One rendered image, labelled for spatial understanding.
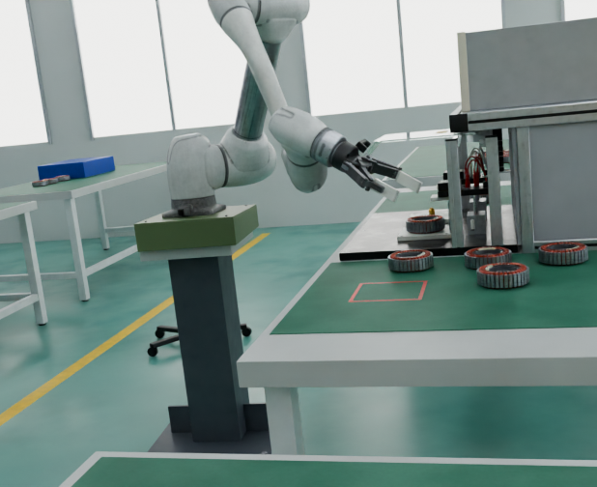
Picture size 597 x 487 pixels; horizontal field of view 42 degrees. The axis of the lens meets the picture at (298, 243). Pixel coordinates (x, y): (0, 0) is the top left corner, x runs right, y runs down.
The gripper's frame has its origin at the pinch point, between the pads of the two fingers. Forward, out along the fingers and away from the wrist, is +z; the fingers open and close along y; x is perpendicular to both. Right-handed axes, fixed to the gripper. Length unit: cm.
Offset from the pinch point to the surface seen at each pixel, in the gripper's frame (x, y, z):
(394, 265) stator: -16.5, 5.2, 7.0
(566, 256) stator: 2.7, -6.5, 40.3
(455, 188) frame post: 1.3, -15.8, 7.1
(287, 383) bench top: -18, 67, 17
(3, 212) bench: -159, -96, -242
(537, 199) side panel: 7.3, -21.3, 26.0
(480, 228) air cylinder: -10.7, -32.6, 13.8
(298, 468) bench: -3, 100, 36
